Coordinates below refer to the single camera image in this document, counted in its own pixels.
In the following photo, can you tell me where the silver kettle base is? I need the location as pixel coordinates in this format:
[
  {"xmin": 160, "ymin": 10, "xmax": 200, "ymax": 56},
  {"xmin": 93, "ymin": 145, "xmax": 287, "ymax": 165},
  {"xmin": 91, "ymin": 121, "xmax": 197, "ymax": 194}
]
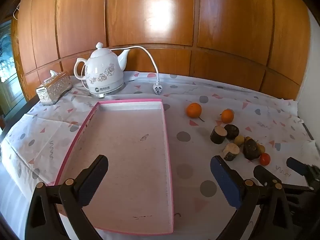
[{"xmin": 87, "ymin": 82, "xmax": 127, "ymax": 98}]

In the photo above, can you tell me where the small red tomato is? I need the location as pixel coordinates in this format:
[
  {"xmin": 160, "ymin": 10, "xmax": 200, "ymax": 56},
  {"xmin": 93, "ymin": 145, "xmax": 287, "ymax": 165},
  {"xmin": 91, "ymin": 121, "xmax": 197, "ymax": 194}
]
[{"xmin": 259, "ymin": 153, "xmax": 271, "ymax": 166}]

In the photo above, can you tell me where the short sugarcane piece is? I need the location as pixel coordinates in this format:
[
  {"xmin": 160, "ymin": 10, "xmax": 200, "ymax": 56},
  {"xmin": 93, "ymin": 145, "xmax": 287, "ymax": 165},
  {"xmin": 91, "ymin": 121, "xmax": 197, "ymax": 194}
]
[
  {"xmin": 223, "ymin": 143, "xmax": 240, "ymax": 161},
  {"xmin": 210, "ymin": 126, "xmax": 228, "ymax": 145}
]

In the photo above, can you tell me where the white power cord with plug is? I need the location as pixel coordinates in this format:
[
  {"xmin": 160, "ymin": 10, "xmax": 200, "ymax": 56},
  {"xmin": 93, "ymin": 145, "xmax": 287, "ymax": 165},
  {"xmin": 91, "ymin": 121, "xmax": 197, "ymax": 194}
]
[{"xmin": 109, "ymin": 45, "xmax": 163, "ymax": 95}]

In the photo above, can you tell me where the orange with stem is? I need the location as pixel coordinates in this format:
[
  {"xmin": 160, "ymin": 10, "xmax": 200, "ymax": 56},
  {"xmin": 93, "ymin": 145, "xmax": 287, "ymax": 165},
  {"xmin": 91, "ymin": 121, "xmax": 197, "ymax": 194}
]
[{"xmin": 185, "ymin": 102, "xmax": 205, "ymax": 122}]

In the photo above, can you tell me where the glass window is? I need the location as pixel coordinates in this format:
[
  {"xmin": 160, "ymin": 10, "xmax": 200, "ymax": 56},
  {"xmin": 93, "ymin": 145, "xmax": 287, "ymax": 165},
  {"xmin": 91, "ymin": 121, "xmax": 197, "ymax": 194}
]
[{"xmin": 0, "ymin": 21, "xmax": 25, "ymax": 120}]

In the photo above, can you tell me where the white ceramic electric kettle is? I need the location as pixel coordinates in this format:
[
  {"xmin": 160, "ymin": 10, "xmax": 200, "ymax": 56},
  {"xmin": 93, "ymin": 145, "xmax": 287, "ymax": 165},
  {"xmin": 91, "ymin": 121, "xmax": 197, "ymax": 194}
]
[{"xmin": 74, "ymin": 42, "xmax": 131, "ymax": 93}]

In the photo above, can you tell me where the dark brown water chestnut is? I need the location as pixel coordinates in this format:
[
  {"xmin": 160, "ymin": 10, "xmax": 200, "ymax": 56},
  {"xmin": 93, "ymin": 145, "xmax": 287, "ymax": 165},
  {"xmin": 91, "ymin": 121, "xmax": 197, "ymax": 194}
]
[
  {"xmin": 224, "ymin": 124, "xmax": 240, "ymax": 140},
  {"xmin": 243, "ymin": 139, "xmax": 260, "ymax": 160}
]

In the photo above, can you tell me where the silver embossed tissue box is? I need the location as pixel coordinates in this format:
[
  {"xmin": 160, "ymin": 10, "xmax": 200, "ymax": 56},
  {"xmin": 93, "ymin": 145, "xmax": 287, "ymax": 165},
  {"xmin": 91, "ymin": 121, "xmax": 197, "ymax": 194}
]
[{"xmin": 36, "ymin": 71, "xmax": 73, "ymax": 105}]

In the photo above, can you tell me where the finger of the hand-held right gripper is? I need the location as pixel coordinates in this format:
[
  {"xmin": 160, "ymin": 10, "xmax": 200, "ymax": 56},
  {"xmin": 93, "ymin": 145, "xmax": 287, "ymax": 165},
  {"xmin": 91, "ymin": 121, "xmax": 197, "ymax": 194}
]
[
  {"xmin": 253, "ymin": 166, "xmax": 313, "ymax": 193},
  {"xmin": 287, "ymin": 157, "xmax": 320, "ymax": 190}
]

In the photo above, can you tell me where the thin white string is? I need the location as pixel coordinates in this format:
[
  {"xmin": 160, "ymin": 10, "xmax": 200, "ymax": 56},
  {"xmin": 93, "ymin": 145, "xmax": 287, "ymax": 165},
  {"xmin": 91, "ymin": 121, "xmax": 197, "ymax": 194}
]
[{"xmin": 11, "ymin": 4, "xmax": 22, "ymax": 20}]

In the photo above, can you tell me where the pink shallow tray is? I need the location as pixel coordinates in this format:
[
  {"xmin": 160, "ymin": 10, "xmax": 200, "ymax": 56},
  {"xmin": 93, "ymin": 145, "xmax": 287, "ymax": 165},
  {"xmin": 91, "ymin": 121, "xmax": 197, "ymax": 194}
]
[{"xmin": 46, "ymin": 99, "xmax": 175, "ymax": 235}]

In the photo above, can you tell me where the white patterned tablecloth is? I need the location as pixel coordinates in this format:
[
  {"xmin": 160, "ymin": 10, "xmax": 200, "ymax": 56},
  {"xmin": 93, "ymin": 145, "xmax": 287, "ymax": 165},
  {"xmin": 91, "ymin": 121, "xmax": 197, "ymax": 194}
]
[{"xmin": 0, "ymin": 70, "xmax": 315, "ymax": 240}]

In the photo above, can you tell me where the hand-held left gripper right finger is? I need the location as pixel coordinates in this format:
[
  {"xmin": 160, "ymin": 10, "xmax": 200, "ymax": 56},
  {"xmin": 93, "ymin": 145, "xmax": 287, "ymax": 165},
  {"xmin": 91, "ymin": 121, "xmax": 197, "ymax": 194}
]
[{"xmin": 211, "ymin": 155, "xmax": 295, "ymax": 240}]

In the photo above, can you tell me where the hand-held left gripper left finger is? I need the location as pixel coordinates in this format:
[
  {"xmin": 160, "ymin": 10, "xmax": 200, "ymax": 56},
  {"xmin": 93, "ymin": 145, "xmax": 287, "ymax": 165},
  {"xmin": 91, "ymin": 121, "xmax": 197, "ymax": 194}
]
[{"xmin": 25, "ymin": 154, "xmax": 109, "ymax": 240}]

